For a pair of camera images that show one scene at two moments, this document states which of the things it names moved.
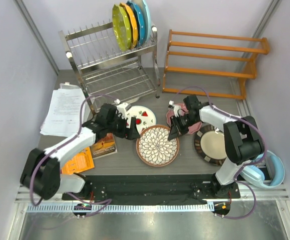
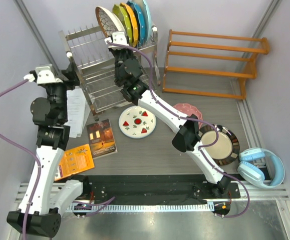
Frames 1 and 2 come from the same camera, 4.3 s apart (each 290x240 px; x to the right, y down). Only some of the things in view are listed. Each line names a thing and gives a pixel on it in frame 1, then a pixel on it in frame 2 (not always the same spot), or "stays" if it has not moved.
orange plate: x=133 y=24 stays
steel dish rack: x=110 y=77 stays
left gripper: x=130 y=133 to x=71 y=74
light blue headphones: x=255 y=175 stays
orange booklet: x=81 y=162 stays
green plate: x=122 y=27 stays
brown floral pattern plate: x=154 y=148 to x=108 y=22
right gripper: x=174 y=133 to x=130 y=51
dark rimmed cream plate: x=210 y=143 stays
